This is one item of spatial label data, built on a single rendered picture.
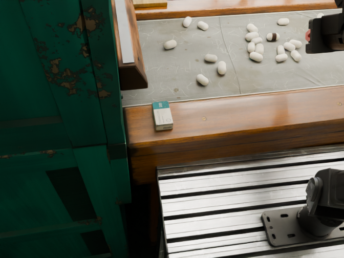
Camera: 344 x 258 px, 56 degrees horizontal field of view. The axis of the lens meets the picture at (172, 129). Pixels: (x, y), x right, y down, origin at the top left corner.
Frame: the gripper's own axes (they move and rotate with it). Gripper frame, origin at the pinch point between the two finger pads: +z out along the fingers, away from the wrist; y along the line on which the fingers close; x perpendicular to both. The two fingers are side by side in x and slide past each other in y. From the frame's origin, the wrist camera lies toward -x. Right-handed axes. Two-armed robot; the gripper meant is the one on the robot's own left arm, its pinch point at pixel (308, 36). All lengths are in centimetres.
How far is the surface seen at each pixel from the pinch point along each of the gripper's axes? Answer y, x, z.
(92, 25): 45, -3, -31
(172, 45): 27.9, 0.0, 15.8
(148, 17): 32.2, -7.7, 25.6
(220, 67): 17.9, 5.9, 8.1
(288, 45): -2.4, 2.3, 12.9
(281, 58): 1.1, 5.0, 9.7
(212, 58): 18.9, 3.8, 11.2
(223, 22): 11.3, -5.2, 24.1
